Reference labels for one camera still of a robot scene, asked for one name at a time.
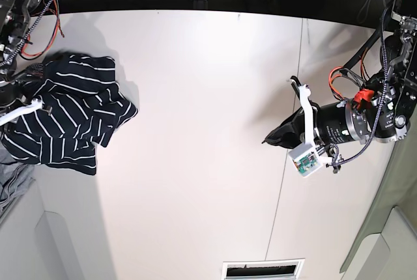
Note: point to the white vent grille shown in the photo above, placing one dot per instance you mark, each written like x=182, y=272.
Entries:
x=263, y=270

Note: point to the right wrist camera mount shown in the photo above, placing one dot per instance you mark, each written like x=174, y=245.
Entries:
x=34, y=105

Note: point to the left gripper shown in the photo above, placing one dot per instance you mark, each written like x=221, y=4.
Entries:
x=337, y=123

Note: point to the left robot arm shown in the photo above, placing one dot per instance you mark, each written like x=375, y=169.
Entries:
x=382, y=107

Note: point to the grey folded cloth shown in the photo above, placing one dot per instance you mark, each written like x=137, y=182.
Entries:
x=16, y=178

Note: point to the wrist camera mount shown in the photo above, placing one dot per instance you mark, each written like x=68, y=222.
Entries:
x=34, y=105
x=309, y=156

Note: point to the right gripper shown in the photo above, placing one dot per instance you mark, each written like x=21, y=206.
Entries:
x=12, y=96

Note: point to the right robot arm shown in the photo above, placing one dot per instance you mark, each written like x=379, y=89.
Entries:
x=18, y=20

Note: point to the navy white striped t-shirt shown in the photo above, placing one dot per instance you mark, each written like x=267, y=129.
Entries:
x=86, y=108

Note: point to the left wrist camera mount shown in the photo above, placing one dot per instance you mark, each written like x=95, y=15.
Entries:
x=309, y=156

